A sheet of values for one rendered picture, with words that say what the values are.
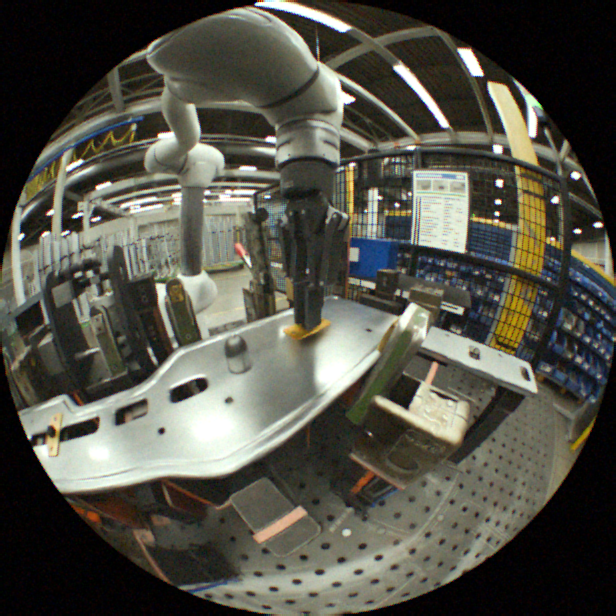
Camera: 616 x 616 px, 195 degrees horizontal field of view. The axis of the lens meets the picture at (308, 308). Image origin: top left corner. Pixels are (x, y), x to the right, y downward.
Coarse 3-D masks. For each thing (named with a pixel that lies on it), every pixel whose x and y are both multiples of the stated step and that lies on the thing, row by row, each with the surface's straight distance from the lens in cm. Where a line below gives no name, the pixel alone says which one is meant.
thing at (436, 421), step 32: (416, 384) 19; (384, 416) 16; (416, 416) 16; (448, 416) 17; (352, 448) 25; (384, 448) 20; (416, 448) 18; (448, 448) 17; (352, 480) 34; (384, 480) 26; (416, 480) 24
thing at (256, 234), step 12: (252, 216) 40; (264, 216) 37; (252, 228) 38; (264, 228) 39; (252, 240) 37; (264, 240) 39; (252, 252) 37; (264, 252) 39; (252, 264) 38; (264, 264) 39; (252, 276) 39; (264, 276) 40
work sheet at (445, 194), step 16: (416, 176) 79; (432, 176) 78; (448, 176) 77; (464, 176) 77; (416, 192) 77; (432, 192) 76; (448, 192) 76; (464, 192) 75; (432, 208) 75; (448, 208) 74; (464, 208) 74; (432, 224) 74; (448, 224) 73; (464, 224) 73; (416, 240) 75; (432, 240) 73; (448, 240) 73; (464, 240) 73
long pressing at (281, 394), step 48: (288, 336) 30; (336, 336) 31; (144, 384) 29; (240, 384) 23; (288, 384) 22; (336, 384) 23; (96, 432) 29; (144, 432) 24; (192, 432) 21; (240, 432) 19; (288, 432) 19; (96, 480) 27; (144, 480) 22
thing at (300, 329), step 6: (300, 324) 31; (324, 324) 31; (330, 324) 32; (288, 330) 29; (294, 330) 29; (300, 330) 29; (306, 330) 29; (312, 330) 29; (294, 336) 27; (300, 336) 27
